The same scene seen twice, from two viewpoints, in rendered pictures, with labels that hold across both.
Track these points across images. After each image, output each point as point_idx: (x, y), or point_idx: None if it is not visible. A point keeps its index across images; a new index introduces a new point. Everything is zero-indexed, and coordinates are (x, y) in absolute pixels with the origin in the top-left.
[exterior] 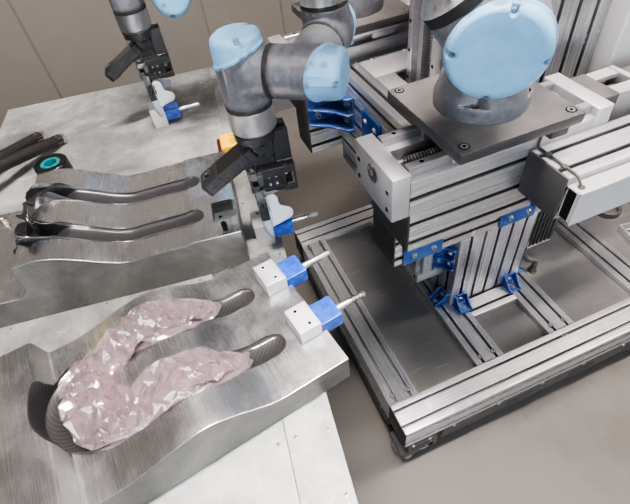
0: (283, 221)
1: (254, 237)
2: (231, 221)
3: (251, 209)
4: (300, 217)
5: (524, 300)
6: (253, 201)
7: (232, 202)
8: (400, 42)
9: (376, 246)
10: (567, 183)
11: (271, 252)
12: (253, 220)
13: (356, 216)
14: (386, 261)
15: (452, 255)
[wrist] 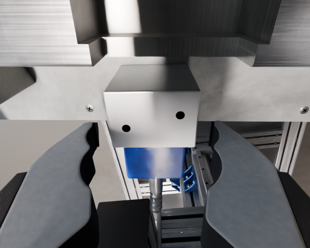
0: (137, 162)
1: (164, 59)
2: (29, 17)
3: (281, 69)
4: (151, 187)
5: (163, 184)
6: None
7: (246, 44)
8: None
9: (255, 124)
10: None
11: (98, 91)
12: (147, 97)
13: (297, 121)
14: (236, 126)
15: (186, 185)
